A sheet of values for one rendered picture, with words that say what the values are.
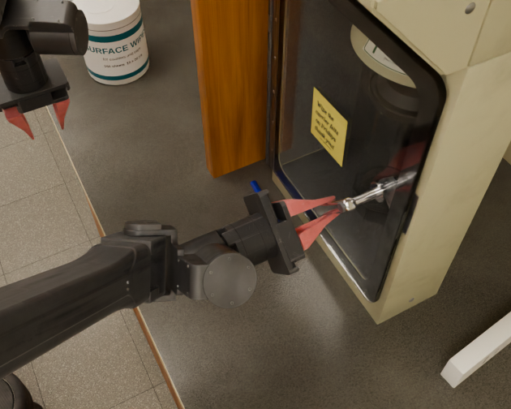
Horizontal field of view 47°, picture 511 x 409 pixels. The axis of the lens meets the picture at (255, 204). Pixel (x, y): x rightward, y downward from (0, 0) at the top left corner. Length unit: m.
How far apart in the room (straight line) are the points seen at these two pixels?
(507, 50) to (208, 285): 0.34
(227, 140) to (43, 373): 1.19
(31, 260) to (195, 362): 1.41
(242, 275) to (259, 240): 0.09
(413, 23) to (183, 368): 0.58
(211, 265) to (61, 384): 1.40
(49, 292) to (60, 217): 1.82
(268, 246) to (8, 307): 0.33
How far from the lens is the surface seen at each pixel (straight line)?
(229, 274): 0.59
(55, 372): 1.96
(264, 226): 0.67
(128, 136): 1.14
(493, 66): 0.56
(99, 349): 1.96
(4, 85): 0.90
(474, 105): 0.58
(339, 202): 0.68
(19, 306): 0.44
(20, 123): 0.90
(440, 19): 0.47
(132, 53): 1.21
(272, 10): 0.80
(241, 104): 0.95
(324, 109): 0.74
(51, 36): 0.80
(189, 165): 1.07
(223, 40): 0.86
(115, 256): 0.58
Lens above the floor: 1.73
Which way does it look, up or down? 52 degrees down
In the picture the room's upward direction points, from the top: straight up
